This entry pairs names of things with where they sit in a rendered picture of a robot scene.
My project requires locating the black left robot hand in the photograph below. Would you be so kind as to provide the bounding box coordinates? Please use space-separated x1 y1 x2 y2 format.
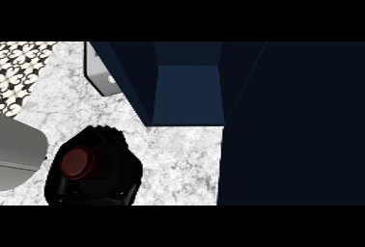
61 124 144 195

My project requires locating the dark blue open cabinet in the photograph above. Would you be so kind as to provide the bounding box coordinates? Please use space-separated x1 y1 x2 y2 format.
90 41 268 127

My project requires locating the dark blue cabinet door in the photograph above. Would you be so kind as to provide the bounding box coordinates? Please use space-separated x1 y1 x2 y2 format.
217 41 365 206

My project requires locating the pale grey appliance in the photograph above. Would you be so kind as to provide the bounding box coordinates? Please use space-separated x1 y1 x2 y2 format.
83 41 124 97

